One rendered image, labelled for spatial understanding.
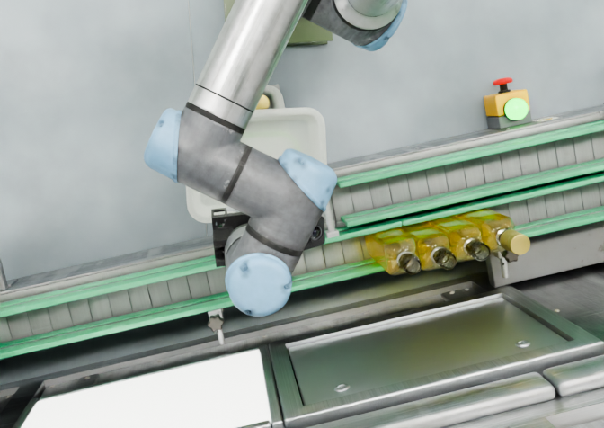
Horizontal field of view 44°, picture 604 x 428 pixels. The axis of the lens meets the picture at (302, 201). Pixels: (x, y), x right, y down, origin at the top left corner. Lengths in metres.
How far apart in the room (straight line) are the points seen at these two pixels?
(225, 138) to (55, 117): 0.77
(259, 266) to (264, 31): 0.26
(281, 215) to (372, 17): 0.48
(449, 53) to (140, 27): 0.64
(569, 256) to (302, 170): 0.86
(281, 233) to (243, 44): 0.22
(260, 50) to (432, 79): 0.80
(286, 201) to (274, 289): 0.10
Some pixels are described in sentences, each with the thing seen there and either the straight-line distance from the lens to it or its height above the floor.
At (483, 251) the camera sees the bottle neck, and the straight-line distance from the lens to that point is 1.27.
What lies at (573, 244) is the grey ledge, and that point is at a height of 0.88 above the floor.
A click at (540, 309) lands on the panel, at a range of 1.31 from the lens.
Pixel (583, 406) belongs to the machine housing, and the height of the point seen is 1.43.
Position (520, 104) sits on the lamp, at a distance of 1.56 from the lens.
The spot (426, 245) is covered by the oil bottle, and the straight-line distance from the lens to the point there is 1.27.
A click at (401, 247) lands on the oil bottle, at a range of 1.26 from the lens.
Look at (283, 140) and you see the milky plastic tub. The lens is 1.24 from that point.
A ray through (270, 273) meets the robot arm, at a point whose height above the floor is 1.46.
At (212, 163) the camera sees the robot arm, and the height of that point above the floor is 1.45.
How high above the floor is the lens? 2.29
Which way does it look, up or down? 81 degrees down
